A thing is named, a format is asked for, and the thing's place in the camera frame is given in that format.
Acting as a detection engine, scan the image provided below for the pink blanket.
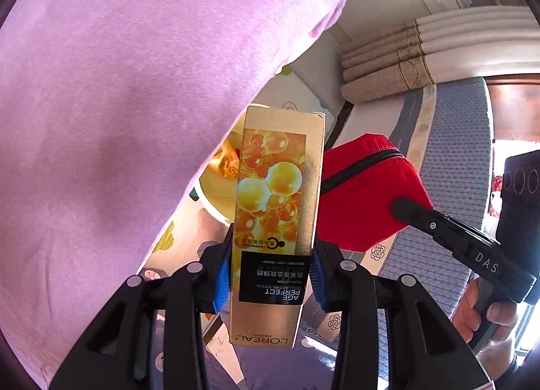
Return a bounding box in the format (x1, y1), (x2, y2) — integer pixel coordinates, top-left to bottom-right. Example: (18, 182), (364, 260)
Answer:
(0, 0), (347, 382)

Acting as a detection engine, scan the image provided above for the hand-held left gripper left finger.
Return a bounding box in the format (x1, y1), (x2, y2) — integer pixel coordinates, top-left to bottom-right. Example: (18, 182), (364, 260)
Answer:
(48, 230), (235, 390)

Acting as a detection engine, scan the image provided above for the red zipper pouch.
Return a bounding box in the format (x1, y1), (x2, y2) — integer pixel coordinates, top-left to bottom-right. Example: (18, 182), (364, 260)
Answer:
(314, 133), (434, 252)

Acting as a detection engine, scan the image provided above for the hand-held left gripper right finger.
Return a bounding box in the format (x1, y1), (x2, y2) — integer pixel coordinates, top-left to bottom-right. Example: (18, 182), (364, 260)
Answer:
(310, 240), (488, 390)

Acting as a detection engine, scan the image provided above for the reddish wooden furniture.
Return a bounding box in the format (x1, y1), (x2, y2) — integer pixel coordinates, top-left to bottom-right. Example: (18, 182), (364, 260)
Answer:
(485, 73), (540, 141)

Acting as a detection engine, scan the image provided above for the grey quilted mattress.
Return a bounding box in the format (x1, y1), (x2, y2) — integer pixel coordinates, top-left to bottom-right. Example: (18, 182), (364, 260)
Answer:
(367, 77), (495, 334)

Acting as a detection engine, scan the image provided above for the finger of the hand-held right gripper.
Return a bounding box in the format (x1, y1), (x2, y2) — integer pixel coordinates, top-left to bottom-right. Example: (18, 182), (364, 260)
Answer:
(391, 197), (504, 263)

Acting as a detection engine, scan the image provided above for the person's right hand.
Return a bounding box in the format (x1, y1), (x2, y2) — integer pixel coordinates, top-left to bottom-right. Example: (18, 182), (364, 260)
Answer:
(453, 278), (520, 357)

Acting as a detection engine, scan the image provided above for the gold cosmetic box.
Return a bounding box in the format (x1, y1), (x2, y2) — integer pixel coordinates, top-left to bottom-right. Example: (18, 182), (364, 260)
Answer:
(228, 105), (326, 349)

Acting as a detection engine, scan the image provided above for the stack of folded beige blankets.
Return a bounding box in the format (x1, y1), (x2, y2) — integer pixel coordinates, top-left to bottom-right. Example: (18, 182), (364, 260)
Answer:
(340, 20), (436, 104)

